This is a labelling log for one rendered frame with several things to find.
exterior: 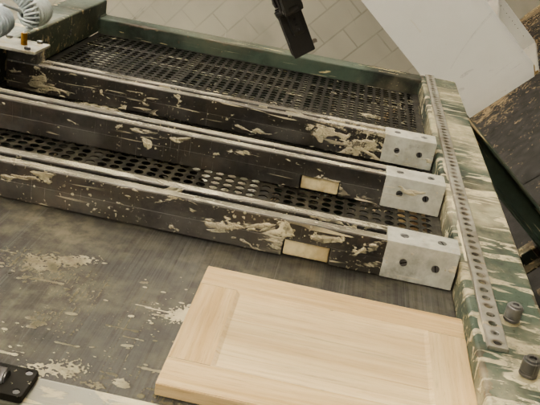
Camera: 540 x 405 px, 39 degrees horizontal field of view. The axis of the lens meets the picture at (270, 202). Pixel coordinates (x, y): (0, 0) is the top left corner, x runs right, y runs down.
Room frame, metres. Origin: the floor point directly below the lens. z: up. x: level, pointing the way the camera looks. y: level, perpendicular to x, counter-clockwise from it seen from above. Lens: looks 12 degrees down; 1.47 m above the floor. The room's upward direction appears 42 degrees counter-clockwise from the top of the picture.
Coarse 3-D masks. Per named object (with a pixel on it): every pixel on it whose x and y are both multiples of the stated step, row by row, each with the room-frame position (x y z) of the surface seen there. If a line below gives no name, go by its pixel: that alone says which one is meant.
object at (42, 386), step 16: (48, 384) 0.85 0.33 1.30; (64, 384) 0.85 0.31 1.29; (0, 400) 0.82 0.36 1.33; (32, 400) 0.82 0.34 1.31; (48, 400) 0.82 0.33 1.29; (64, 400) 0.82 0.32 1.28; (80, 400) 0.82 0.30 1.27; (96, 400) 0.82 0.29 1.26; (112, 400) 0.83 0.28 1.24; (128, 400) 0.83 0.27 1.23
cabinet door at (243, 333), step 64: (192, 320) 1.03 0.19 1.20; (256, 320) 1.05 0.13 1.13; (320, 320) 1.06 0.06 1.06; (384, 320) 1.07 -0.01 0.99; (448, 320) 1.09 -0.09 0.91; (192, 384) 0.89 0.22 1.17; (256, 384) 0.90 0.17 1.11; (320, 384) 0.92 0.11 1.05; (384, 384) 0.92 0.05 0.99; (448, 384) 0.93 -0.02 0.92
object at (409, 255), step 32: (0, 160) 1.37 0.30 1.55; (32, 160) 1.40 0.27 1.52; (64, 160) 1.40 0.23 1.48; (0, 192) 1.39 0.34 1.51; (32, 192) 1.37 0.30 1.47; (64, 192) 1.36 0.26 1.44; (96, 192) 1.34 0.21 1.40; (128, 192) 1.32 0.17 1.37; (160, 192) 1.31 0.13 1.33; (192, 192) 1.33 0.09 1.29; (224, 192) 1.34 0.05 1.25; (160, 224) 1.32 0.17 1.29; (192, 224) 1.31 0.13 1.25; (224, 224) 1.29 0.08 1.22; (256, 224) 1.27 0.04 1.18; (288, 224) 1.26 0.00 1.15; (320, 224) 1.25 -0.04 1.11; (352, 224) 1.27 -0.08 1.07; (352, 256) 1.24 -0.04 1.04; (384, 256) 1.22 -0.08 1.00; (416, 256) 1.21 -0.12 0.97; (448, 256) 1.19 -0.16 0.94; (448, 288) 1.21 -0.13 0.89
